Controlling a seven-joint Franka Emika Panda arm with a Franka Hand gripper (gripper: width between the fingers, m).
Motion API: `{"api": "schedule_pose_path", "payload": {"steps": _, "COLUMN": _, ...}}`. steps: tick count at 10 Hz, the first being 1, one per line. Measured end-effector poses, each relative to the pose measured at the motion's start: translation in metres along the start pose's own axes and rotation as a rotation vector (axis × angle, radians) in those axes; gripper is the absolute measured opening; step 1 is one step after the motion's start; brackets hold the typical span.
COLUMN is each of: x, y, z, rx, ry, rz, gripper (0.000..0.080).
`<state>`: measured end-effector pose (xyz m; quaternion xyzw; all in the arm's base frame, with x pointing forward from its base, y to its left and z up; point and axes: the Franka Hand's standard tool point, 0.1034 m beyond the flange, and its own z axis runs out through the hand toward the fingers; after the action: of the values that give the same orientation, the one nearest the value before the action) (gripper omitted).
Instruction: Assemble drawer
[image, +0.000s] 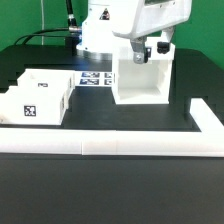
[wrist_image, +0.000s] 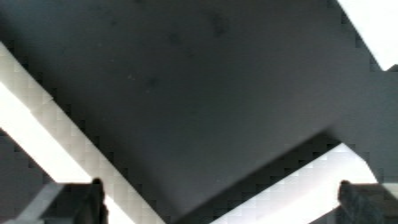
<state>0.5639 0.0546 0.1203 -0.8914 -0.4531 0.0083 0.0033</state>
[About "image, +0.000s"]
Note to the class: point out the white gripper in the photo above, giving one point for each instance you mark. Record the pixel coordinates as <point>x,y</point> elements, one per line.
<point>136,18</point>

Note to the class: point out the white drawer cabinet box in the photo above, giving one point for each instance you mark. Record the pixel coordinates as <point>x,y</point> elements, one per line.
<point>147,83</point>

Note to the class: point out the white drawer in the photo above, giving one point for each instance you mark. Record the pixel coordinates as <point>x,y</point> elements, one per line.
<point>48,78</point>
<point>33,106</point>

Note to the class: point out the white front drawer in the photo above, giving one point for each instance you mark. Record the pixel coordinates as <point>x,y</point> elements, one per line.
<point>33,106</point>

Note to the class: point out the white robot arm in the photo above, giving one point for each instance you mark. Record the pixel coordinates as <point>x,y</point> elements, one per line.
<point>97,32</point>

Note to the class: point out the fiducial marker sheet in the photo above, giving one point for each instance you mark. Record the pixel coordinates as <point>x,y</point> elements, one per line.
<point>93,78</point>

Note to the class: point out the white L-shaped border fence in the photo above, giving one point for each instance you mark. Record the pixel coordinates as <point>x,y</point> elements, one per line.
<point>208,141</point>

